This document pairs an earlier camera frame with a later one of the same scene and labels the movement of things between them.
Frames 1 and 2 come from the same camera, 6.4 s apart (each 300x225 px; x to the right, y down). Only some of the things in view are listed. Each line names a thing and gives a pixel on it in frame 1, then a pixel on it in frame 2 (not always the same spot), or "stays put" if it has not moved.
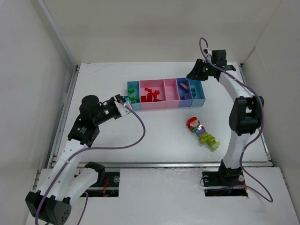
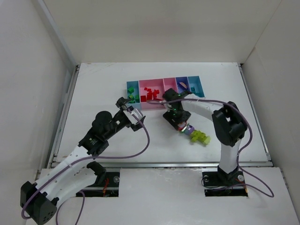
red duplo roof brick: (155, 99) stays put
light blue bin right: (198, 94) stays put
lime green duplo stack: (207, 138) -> (200, 136)
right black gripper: (198, 71) -> (175, 119)
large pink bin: (154, 85) stays put
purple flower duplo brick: (199, 131) -> (189, 130)
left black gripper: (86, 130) -> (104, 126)
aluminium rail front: (165, 165) stays put
